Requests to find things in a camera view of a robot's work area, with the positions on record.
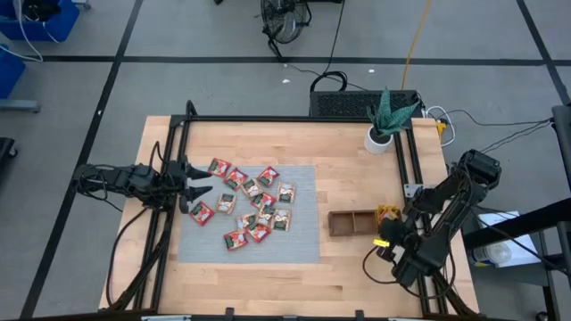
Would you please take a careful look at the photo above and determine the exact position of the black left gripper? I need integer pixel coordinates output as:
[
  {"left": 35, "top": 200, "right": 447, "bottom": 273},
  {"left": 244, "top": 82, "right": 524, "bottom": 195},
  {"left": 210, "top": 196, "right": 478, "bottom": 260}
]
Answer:
[{"left": 162, "top": 155, "right": 214, "bottom": 215}]

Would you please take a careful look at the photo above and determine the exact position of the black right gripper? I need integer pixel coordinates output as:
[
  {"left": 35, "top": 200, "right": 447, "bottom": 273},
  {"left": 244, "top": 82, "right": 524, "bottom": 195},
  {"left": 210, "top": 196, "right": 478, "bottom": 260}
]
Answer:
[{"left": 376, "top": 217, "right": 447, "bottom": 289}]

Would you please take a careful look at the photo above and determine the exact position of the red tea packet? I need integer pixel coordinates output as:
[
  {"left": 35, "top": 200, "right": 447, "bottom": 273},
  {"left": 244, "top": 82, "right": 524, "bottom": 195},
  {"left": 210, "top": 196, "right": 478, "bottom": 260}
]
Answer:
[
  {"left": 223, "top": 167, "right": 249, "bottom": 192},
  {"left": 223, "top": 229, "right": 249, "bottom": 251},
  {"left": 250, "top": 191, "right": 277, "bottom": 210},
  {"left": 188, "top": 201, "right": 216, "bottom": 226},
  {"left": 207, "top": 157, "right": 232, "bottom": 178},
  {"left": 256, "top": 165, "right": 281, "bottom": 188},
  {"left": 246, "top": 221, "right": 272, "bottom": 243}
]

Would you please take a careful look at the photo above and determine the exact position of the wooden compartment organizer box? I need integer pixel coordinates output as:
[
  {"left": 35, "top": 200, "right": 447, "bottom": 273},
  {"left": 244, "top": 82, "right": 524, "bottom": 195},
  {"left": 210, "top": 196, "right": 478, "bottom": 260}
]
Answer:
[{"left": 327, "top": 210, "right": 402, "bottom": 237}]

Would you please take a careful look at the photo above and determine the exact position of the grey woven placemat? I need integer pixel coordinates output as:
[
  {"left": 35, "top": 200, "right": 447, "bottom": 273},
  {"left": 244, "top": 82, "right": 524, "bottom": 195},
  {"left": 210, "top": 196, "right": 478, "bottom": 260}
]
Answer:
[{"left": 177, "top": 165, "right": 321, "bottom": 264}]

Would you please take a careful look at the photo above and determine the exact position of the tan tea packet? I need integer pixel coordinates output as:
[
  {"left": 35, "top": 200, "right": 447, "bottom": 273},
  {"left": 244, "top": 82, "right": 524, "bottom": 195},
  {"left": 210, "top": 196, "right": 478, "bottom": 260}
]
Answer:
[
  {"left": 270, "top": 209, "right": 293, "bottom": 232},
  {"left": 236, "top": 212, "right": 256, "bottom": 232},
  {"left": 216, "top": 193, "right": 237, "bottom": 214},
  {"left": 240, "top": 177, "right": 263, "bottom": 199},
  {"left": 256, "top": 204, "right": 277, "bottom": 227},
  {"left": 276, "top": 181, "right": 297, "bottom": 204}
]

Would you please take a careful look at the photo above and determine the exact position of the snake plant in white pot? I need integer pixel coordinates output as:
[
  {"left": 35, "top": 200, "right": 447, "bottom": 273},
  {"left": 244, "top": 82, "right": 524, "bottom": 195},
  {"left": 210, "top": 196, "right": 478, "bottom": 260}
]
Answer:
[{"left": 363, "top": 86, "right": 421, "bottom": 155}]

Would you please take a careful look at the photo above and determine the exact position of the white box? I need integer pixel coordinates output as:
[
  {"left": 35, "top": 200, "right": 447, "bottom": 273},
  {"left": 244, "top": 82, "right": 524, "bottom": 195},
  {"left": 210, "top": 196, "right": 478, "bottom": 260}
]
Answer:
[{"left": 467, "top": 210, "right": 542, "bottom": 268}]

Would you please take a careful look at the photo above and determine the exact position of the black perforated computer case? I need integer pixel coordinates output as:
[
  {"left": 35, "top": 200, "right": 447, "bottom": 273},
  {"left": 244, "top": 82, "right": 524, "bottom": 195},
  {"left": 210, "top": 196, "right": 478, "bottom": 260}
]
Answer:
[{"left": 309, "top": 90, "right": 424, "bottom": 119}]

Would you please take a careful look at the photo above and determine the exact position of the black stand beam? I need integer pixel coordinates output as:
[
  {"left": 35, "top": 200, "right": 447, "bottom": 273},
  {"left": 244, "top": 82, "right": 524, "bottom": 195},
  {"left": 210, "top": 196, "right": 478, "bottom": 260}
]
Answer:
[{"left": 462, "top": 198, "right": 571, "bottom": 251}]

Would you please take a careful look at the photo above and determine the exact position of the black floor fan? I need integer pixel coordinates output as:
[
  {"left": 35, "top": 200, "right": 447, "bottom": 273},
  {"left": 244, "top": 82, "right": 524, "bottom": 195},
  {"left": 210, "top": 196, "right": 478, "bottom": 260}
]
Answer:
[{"left": 260, "top": 0, "right": 313, "bottom": 62}]

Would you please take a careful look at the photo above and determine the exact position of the grey cart base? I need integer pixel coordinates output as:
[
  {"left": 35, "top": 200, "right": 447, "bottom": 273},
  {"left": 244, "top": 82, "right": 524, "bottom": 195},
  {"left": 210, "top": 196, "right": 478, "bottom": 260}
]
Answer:
[{"left": 0, "top": 98, "right": 42, "bottom": 113}]

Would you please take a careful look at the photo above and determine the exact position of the black caster base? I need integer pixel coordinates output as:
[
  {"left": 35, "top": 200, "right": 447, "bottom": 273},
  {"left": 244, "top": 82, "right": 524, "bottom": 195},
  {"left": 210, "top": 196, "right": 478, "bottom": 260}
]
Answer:
[{"left": 0, "top": 136, "right": 19, "bottom": 179}]

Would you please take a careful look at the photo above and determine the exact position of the blue plastic bin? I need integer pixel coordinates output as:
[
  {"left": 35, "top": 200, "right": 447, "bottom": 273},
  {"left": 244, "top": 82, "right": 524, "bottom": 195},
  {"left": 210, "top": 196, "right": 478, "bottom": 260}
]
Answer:
[
  {"left": 0, "top": 44, "right": 27, "bottom": 100},
  {"left": 0, "top": 0, "right": 81, "bottom": 43}
]

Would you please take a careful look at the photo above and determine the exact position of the black aluminium table frame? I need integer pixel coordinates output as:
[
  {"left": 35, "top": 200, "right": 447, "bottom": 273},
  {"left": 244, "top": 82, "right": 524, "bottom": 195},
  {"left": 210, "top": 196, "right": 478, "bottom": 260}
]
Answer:
[{"left": 100, "top": 100, "right": 481, "bottom": 321}]

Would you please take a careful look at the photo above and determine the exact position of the white power cable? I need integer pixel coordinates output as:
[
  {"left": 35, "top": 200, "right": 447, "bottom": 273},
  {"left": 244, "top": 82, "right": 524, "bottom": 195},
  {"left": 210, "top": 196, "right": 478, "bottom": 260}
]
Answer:
[{"left": 423, "top": 105, "right": 457, "bottom": 148}]

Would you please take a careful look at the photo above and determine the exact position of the yellow cable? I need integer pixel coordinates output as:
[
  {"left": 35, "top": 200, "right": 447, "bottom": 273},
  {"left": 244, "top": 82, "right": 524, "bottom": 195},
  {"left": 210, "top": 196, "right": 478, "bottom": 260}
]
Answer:
[{"left": 400, "top": 0, "right": 433, "bottom": 90}]

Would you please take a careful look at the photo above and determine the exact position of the black floor cable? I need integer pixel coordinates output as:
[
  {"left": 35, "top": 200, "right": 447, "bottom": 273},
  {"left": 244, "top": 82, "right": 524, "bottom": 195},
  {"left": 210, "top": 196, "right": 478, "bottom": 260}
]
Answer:
[{"left": 309, "top": 0, "right": 353, "bottom": 94}]

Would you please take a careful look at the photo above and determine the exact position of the black stand post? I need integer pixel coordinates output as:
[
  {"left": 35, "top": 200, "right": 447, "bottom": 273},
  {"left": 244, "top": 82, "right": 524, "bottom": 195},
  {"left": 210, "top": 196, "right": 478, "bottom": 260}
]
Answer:
[{"left": 542, "top": 104, "right": 571, "bottom": 321}]

